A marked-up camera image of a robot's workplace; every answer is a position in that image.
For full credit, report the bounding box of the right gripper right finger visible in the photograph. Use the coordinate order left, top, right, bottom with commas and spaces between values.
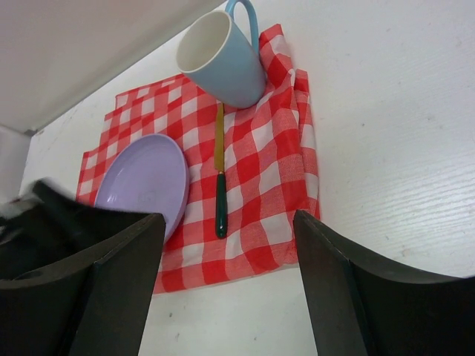
293, 210, 474, 355

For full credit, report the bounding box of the light blue mug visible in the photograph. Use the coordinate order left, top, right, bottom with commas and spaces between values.
176, 1, 266, 109

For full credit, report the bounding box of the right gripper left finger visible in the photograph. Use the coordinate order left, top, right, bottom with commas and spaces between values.
1, 214, 166, 355

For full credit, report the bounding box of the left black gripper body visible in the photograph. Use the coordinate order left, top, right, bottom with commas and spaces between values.
1, 179, 147, 280

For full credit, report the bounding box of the red white checkered cloth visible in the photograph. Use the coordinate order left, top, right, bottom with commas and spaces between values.
76, 24, 320, 294

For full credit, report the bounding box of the lilac round plate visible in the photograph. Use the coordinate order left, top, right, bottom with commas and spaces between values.
94, 133, 189, 242

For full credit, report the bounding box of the gold knife teal handle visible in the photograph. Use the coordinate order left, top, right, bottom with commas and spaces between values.
214, 103, 228, 239

